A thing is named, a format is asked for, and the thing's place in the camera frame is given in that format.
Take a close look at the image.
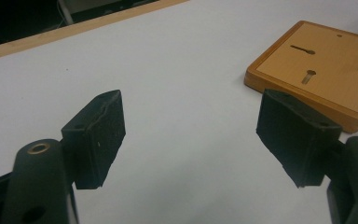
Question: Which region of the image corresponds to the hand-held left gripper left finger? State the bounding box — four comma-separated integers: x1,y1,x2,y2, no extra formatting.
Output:
61,89,127,190

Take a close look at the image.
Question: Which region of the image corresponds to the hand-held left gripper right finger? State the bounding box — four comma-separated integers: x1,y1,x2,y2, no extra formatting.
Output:
255,88,343,189

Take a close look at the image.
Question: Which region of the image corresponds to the wooden picture frame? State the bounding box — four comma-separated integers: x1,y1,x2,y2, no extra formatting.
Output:
243,20,358,134

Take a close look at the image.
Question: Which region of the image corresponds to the white paper sheet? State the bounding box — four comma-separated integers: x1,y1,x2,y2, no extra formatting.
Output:
0,0,358,224

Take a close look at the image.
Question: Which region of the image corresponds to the white metal stand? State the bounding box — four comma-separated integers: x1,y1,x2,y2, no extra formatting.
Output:
56,0,76,26

